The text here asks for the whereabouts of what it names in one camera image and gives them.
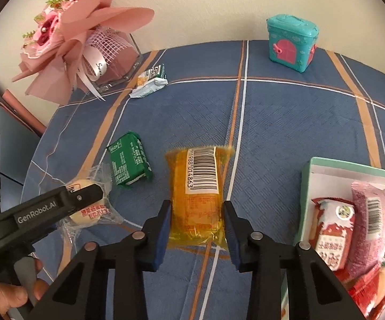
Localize clear white bun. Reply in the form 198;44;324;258
58;163;124;237

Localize bright red snack bag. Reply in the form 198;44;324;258
334;261;385;319

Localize pink snack packet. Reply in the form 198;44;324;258
345;181;385;280

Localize dark red milk biscuit packet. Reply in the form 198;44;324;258
309;197;355;272

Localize yellow cake packet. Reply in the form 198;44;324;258
166;145;234;248

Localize person's left hand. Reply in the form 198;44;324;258
0;258;49;319

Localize green snack packet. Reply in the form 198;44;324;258
106;131;153;187

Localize teal rimmed white tray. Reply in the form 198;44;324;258
280;156;385;320

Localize clear glass vase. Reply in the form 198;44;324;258
87;28;143;93

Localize small white snack wrapper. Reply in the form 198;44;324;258
129;64;169;98

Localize pink rose bouquet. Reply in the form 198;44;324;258
13;0;155;105

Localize blue plaid tablecloth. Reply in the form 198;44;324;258
20;39;385;320

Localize teal toy house box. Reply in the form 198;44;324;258
266;14;320;73

